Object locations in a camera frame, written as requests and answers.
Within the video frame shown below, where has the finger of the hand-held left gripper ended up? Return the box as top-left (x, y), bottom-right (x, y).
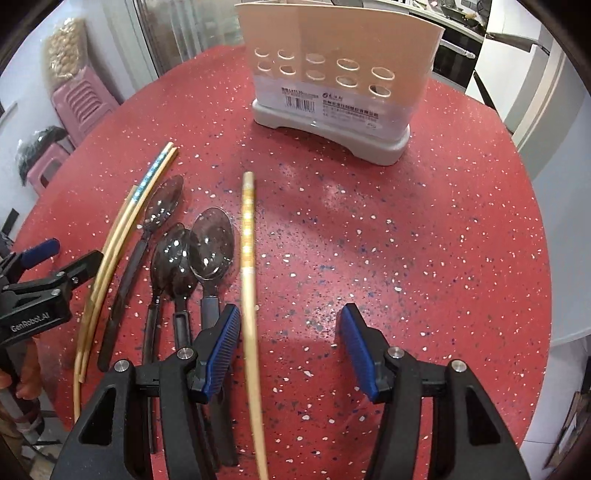
top-left (0, 237), bottom-right (61, 283)
top-left (2, 249), bottom-right (105, 308)

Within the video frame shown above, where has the white cabinet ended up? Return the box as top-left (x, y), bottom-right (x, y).
top-left (464, 0), bottom-right (566, 139)

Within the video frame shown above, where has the blue patterned bamboo chopstick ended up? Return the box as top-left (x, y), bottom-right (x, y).
top-left (73, 142), bottom-right (174, 422)
top-left (76, 185), bottom-right (139, 370)

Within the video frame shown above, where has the glass sliding door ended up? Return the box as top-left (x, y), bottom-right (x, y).
top-left (106, 0), bottom-right (245, 77)

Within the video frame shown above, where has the black cooking pan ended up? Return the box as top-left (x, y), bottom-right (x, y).
top-left (441, 2), bottom-right (483, 24)

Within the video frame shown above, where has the black bag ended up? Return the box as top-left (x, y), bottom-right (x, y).
top-left (16, 126), bottom-right (68, 171)

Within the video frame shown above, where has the white kitchen counter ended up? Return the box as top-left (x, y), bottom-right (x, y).
top-left (402, 0), bottom-right (490, 88)

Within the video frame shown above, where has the pink plastic stool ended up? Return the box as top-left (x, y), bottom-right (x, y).
top-left (25, 141), bottom-right (75, 192)
top-left (52, 67), bottom-right (121, 144)

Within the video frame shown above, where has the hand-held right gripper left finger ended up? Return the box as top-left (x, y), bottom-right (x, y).
top-left (48, 304), bottom-right (243, 480)

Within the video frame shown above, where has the orange patterned bamboo chopstick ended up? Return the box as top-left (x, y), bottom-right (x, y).
top-left (241, 172), bottom-right (271, 480)

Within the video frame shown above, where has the beige cutlery holder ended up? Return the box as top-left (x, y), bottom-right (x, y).
top-left (235, 0), bottom-right (446, 167)

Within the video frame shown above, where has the brown cardboard piece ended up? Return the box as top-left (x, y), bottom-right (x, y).
top-left (545, 390), bottom-right (585, 467)

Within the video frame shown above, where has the clear bag of peanuts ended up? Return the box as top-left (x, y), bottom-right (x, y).
top-left (44, 17), bottom-right (88, 86)

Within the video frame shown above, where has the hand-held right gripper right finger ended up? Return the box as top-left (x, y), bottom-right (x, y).
top-left (338, 302), bottom-right (532, 480)

